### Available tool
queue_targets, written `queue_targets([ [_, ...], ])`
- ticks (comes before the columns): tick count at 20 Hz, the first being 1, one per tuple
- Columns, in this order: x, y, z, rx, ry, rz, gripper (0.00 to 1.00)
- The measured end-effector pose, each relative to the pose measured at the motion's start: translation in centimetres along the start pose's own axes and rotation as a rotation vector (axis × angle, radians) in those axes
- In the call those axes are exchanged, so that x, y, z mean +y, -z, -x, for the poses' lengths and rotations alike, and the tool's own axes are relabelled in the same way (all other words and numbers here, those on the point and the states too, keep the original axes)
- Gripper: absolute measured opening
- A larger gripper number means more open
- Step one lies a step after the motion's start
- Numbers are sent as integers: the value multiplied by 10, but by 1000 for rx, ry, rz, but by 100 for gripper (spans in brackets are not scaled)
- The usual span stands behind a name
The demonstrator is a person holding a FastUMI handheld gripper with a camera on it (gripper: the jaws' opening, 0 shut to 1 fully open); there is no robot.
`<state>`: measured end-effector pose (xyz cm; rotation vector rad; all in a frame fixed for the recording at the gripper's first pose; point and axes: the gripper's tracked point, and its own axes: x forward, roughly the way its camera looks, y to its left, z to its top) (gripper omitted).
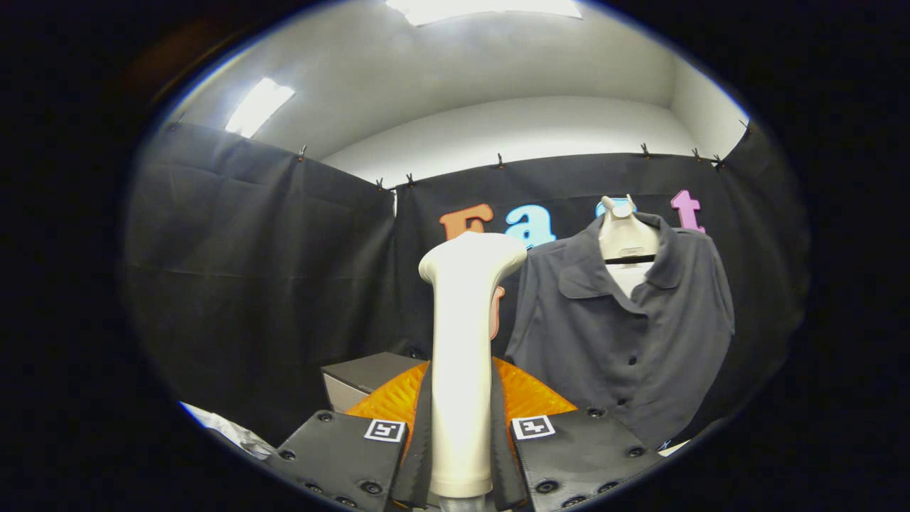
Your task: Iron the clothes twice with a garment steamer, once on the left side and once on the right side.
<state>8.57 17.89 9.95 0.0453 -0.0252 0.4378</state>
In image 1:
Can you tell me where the beige drawer cabinet dark top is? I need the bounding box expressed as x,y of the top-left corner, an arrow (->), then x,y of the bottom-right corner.
320,351 -> 428,414

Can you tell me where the dark grey button shirt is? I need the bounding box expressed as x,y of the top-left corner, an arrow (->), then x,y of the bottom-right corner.
503,211 -> 737,450

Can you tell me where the narrow ceiling light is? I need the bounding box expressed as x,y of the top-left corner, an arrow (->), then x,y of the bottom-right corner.
225,77 -> 296,139

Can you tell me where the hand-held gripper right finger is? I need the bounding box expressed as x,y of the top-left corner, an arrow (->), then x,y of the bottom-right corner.
491,357 -> 666,512

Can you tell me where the white crumpled plastic sheet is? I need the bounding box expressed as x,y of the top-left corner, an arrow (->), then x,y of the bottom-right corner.
181,402 -> 275,460

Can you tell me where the large rectangular ceiling light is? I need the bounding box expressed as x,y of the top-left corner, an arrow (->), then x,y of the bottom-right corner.
387,0 -> 582,26

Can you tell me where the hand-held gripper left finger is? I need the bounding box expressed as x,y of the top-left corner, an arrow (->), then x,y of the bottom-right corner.
265,361 -> 436,512

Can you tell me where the row of black cloth clips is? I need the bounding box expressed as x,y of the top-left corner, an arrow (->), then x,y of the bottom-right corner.
171,117 -> 751,191

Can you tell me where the white torso form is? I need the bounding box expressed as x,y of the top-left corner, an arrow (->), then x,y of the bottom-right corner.
609,262 -> 655,299

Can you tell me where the black backdrop cloth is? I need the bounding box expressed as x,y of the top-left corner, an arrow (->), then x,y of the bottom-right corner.
124,121 -> 811,447

